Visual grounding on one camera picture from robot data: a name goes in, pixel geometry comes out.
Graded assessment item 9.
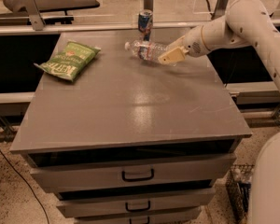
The left metal bracket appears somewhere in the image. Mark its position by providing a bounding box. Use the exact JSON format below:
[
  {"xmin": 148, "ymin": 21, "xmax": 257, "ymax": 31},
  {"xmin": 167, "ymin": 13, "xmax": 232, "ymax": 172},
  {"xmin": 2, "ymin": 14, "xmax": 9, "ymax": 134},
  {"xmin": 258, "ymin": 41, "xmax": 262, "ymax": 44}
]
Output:
[{"xmin": 22, "ymin": 0, "xmax": 45, "ymax": 31}]

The wire mesh basket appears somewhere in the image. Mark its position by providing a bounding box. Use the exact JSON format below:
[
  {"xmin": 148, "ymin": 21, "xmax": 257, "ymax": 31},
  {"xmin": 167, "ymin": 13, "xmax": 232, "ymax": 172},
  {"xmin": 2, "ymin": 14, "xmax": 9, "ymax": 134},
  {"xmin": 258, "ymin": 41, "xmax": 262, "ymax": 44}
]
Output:
[{"xmin": 226, "ymin": 164, "xmax": 254, "ymax": 224}]

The top grey drawer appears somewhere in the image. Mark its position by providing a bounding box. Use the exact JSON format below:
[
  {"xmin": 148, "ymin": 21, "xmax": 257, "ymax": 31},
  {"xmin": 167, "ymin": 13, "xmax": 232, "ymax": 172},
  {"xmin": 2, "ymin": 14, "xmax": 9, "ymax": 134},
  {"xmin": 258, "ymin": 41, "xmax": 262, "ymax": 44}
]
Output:
[{"xmin": 31, "ymin": 153, "xmax": 236, "ymax": 193}]

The green chip bag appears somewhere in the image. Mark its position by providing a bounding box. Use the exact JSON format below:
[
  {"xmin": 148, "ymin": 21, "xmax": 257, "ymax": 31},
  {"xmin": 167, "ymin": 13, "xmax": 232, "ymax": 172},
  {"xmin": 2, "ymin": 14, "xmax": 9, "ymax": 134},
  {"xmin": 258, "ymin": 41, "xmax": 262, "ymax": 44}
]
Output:
[{"xmin": 35, "ymin": 41, "xmax": 101, "ymax": 82}]

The right metal bracket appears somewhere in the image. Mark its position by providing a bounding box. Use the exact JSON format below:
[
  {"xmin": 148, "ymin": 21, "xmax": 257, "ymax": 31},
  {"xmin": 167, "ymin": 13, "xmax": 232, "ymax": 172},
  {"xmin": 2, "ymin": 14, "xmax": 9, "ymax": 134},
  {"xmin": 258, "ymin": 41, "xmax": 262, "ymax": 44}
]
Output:
[{"xmin": 212, "ymin": 0, "xmax": 229, "ymax": 20}]

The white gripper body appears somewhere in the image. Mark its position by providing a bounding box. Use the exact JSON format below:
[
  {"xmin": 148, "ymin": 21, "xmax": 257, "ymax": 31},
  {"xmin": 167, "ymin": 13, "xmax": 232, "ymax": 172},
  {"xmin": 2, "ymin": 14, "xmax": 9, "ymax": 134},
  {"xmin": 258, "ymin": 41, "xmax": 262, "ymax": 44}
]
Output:
[{"xmin": 183, "ymin": 26, "xmax": 209, "ymax": 57}]

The metal rail barrier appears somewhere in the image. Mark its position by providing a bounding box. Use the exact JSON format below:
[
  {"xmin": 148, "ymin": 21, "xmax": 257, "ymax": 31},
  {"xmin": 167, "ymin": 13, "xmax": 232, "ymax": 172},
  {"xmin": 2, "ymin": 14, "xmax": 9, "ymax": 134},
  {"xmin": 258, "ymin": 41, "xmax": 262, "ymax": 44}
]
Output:
[{"xmin": 0, "ymin": 18, "xmax": 280, "ymax": 37}]

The blue silver energy drink can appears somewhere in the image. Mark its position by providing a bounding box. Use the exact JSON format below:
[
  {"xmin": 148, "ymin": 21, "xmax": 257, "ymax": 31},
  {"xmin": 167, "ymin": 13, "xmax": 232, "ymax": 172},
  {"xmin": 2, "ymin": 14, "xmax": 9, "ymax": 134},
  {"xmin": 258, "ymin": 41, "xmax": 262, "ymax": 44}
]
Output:
[{"xmin": 138, "ymin": 9, "xmax": 153, "ymax": 41}]

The bottom grey drawer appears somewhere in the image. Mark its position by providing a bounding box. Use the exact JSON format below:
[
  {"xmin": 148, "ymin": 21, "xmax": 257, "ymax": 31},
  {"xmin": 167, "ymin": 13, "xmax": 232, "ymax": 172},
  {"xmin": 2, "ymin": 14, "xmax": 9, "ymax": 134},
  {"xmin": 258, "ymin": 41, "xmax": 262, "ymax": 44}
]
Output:
[{"xmin": 75, "ymin": 206, "xmax": 201, "ymax": 224}]

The middle grey drawer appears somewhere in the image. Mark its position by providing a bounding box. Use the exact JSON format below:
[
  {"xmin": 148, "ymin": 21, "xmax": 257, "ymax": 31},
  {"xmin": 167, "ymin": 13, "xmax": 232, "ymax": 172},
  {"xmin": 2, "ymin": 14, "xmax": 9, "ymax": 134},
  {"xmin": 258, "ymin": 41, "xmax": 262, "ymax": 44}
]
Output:
[{"xmin": 57, "ymin": 188, "xmax": 215, "ymax": 219}]

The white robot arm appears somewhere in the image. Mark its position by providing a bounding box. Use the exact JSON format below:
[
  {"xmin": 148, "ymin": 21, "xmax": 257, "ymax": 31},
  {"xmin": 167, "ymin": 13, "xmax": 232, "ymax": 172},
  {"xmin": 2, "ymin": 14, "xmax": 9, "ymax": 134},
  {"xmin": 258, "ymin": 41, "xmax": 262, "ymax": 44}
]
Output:
[{"xmin": 158, "ymin": 0, "xmax": 280, "ymax": 224}]

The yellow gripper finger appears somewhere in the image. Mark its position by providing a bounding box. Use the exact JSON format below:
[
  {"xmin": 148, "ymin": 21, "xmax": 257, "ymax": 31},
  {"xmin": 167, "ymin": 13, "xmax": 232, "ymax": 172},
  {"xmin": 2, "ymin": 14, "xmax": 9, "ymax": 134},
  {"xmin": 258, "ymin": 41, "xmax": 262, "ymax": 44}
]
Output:
[
  {"xmin": 158, "ymin": 47, "xmax": 189, "ymax": 65},
  {"xmin": 168, "ymin": 36, "xmax": 184, "ymax": 49}
]

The black floor cable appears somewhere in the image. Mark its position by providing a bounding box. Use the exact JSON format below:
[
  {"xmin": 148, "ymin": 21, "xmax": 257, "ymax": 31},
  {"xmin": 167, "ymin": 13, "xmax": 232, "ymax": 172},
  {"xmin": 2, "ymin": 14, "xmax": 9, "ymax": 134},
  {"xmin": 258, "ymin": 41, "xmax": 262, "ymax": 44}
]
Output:
[{"xmin": 0, "ymin": 133, "xmax": 50, "ymax": 224}]

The grey drawer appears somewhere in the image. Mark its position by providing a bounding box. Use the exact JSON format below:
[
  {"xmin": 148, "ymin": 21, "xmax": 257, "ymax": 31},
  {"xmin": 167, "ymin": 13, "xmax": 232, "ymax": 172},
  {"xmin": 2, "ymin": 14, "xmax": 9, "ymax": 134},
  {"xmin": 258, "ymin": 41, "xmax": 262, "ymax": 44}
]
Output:
[
  {"xmin": 57, "ymin": 188, "xmax": 215, "ymax": 219},
  {"xmin": 75, "ymin": 206, "xmax": 201, "ymax": 224},
  {"xmin": 31, "ymin": 153, "xmax": 236, "ymax": 193}
]

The clear plastic water bottle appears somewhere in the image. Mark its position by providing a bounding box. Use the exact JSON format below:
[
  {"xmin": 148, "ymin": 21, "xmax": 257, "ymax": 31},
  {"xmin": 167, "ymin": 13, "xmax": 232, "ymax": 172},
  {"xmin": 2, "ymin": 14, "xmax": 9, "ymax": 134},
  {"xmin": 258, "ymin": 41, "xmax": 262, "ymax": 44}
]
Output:
[{"xmin": 124, "ymin": 40, "xmax": 168, "ymax": 64}]

